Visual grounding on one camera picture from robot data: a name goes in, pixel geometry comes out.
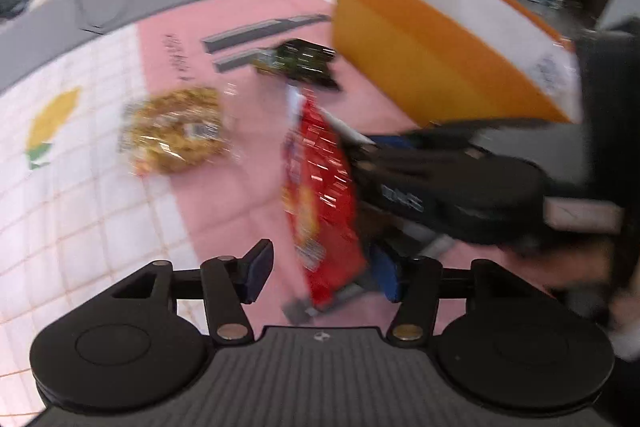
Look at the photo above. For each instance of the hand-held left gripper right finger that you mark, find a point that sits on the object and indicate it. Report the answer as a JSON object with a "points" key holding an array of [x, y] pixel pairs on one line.
{"points": [[387, 279]]}

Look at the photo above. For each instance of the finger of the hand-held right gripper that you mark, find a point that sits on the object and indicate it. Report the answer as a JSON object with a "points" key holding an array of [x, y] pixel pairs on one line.
{"points": [[450, 132], [390, 177]]}

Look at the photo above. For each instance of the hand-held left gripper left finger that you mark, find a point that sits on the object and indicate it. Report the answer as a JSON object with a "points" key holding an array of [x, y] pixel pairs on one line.
{"points": [[256, 272]]}

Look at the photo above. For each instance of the large red snack bag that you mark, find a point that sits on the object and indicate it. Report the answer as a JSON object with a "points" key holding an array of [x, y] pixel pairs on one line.
{"points": [[320, 187]]}

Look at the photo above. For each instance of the orange cardboard box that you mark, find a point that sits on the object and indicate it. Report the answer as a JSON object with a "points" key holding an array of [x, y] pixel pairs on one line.
{"points": [[400, 47]]}

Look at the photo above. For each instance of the person's right forearm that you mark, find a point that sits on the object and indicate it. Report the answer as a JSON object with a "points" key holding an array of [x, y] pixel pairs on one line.
{"points": [[610, 107]]}

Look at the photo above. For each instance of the dark green snack packet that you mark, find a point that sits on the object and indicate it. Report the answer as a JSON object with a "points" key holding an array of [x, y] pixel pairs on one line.
{"points": [[300, 62]]}

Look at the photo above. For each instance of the golden snack packet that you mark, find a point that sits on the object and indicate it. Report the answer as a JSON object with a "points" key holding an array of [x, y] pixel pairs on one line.
{"points": [[175, 132]]}

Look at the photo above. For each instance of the pink white printed tablecloth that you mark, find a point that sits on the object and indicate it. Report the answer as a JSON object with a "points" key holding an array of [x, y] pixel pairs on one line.
{"points": [[100, 217]]}

